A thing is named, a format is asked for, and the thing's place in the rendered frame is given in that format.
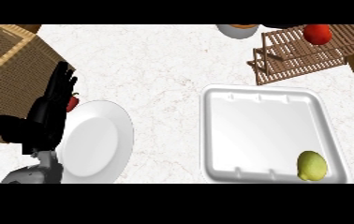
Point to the red tomato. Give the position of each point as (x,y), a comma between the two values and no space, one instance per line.
(317,33)

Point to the brown wicker basket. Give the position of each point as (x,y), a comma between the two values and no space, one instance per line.
(20,68)

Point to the dark round object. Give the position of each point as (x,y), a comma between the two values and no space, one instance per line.
(280,26)

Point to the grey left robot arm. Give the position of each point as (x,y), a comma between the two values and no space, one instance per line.
(36,171)

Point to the white square tray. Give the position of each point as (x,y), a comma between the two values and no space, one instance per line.
(258,131)

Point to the yellow-green lemon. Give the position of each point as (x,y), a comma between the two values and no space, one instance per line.
(311,166)

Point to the white round plate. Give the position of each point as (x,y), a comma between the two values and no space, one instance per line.
(94,140)

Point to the red bell pepper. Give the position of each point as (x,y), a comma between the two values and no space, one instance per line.
(72,102)

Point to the brown wooden tiered shelf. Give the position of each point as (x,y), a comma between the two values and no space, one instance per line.
(295,54)

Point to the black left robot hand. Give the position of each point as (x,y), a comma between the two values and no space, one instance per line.
(47,109)

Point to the grey bowl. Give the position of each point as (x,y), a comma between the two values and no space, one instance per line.
(237,31)

